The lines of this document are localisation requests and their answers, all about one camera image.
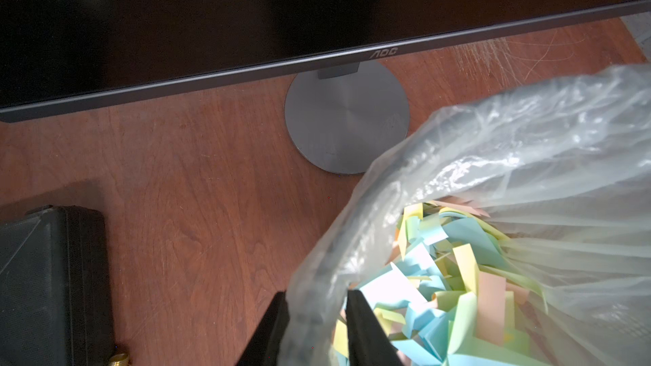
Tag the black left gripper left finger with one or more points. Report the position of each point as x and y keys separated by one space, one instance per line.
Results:
x=264 y=346

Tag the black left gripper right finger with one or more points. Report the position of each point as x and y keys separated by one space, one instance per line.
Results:
x=368 y=344

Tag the pile of discarded sticky notes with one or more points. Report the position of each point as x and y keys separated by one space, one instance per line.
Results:
x=448 y=295

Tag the grey round monitor stand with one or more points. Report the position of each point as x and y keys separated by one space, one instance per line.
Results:
x=343 y=118

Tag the black flat monitor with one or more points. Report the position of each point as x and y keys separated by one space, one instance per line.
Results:
x=65 y=56

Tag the black plastic case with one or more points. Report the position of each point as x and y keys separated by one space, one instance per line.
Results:
x=55 y=289

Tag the clear plastic bin liner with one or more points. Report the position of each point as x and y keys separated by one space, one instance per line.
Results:
x=562 y=167

